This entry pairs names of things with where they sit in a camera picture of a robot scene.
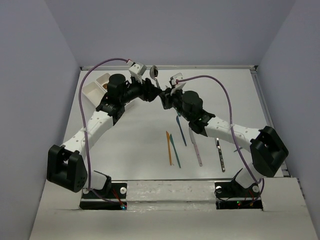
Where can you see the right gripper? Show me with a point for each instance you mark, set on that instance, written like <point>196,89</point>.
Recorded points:
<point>167,97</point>

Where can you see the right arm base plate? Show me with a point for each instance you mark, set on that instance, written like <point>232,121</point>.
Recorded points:
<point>232,196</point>

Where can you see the aluminium rail edge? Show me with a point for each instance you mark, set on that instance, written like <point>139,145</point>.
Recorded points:
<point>180,67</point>
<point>284,169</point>

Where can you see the steel knife pink handle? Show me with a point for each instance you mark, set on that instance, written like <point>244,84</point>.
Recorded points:
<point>193,141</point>

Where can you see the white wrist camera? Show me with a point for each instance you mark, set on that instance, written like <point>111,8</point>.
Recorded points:
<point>175,83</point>
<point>137,69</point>

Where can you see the steel knife dark handle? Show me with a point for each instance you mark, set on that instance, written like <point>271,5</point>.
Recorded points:
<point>220,154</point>

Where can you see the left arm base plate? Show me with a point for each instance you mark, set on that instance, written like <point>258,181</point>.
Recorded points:
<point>112,200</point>

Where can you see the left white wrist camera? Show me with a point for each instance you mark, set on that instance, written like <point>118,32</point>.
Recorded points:
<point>137,69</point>

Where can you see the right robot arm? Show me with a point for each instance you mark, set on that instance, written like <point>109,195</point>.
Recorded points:
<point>268,152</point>

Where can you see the aluminium rail back edge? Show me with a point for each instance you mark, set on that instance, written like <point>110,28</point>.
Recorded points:
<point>180,67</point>

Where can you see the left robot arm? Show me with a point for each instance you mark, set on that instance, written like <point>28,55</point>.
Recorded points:
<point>69,164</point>

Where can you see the aluminium rail right edge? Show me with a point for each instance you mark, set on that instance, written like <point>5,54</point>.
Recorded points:
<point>284,169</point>

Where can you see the steel spoon teal handle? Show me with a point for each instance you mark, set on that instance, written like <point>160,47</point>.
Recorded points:
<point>153,73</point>

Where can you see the blue plastic knife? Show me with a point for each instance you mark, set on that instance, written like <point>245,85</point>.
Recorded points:
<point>181,130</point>

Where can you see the white container compartment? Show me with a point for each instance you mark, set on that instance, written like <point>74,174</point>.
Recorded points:
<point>104,79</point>
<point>94,93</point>

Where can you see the teal plastic knife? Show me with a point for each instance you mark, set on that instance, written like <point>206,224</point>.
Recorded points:
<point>175,150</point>

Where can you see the white container left compartment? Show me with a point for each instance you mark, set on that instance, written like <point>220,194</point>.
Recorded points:
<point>94,93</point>

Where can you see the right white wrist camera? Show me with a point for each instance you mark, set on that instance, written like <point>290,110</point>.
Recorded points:
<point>175,83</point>

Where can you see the orange plastic knife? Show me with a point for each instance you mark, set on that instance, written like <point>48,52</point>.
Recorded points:
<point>169,147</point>

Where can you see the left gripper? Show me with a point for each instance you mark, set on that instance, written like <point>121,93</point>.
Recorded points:
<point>148,92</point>

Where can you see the white front cover board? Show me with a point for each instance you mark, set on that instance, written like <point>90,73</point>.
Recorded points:
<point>169,221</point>

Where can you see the white container right compartment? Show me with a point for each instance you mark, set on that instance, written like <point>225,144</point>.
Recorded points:
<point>104,79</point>

